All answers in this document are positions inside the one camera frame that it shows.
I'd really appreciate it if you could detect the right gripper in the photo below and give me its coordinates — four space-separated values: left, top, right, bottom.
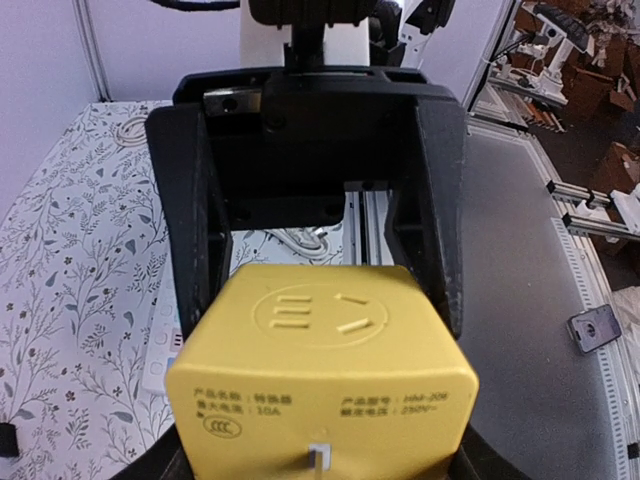
145 67 467 338

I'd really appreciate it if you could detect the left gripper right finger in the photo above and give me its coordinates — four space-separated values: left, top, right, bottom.
449 427 530 480

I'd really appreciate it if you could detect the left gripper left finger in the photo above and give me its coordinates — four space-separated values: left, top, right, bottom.
112 425 194 480

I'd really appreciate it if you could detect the white multicolour power strip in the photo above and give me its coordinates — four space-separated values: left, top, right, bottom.
142 274 183 395

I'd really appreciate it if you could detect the yellow cube socket adapter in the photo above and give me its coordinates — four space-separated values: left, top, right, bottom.
166 265 479 479

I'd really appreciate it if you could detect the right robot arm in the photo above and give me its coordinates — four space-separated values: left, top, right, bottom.
145 1 467 336

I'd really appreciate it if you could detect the floral table mat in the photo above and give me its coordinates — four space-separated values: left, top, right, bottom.
0 99 346 480

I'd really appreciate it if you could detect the white power strip cable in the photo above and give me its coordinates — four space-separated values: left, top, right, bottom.
267 225 346 264

